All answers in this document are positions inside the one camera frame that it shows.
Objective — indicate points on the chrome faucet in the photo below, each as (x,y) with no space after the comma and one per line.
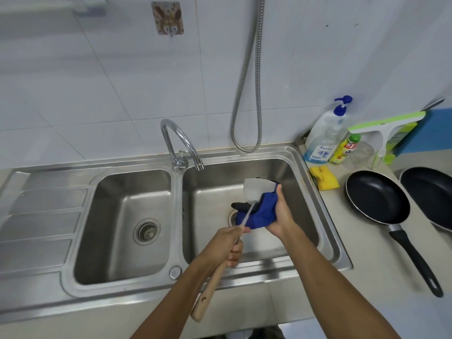
(183,137)

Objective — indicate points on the small yellow bottle green cap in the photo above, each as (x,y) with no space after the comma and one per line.
(344,150)

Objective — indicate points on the clear pump soap bottle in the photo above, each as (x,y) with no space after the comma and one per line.
(323,137)

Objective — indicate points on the blue microfibre cloth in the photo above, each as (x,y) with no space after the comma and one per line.
(265,211)

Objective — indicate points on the brown adhesive wall hook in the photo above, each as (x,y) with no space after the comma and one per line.
(167,17)

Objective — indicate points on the clear glass cup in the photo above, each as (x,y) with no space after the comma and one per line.
(360,153)

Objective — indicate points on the small black frying pan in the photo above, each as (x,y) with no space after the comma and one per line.
(378,197)

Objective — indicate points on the green white squeegee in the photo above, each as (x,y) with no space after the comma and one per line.
(385,125)

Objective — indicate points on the person's left forearm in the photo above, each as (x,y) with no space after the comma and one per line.
(173,303)

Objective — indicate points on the medium black frying pan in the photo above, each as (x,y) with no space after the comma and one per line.
(429,195)

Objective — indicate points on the person's right forearm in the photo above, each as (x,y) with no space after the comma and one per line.
(339,289)

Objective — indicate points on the person's camouflage trousers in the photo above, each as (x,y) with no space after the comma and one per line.
(265,333)

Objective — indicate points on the metal sink strainer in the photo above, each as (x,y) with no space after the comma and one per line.
(233,217)
(147,231)

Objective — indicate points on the white wall shelf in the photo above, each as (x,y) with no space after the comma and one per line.
(84,5)

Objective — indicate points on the green knife block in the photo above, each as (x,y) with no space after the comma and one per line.
(397,139)

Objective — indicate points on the person's left hand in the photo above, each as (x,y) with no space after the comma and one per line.
(226,247)

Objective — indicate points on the blue cutting board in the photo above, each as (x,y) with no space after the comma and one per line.
(427,132)

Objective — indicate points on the stainless steel double sink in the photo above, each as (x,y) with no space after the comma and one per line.
(116,215)

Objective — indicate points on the yellow sponge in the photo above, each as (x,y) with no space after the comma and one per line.
(325,178)

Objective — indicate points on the person's right hand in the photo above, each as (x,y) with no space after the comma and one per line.
(282,215)

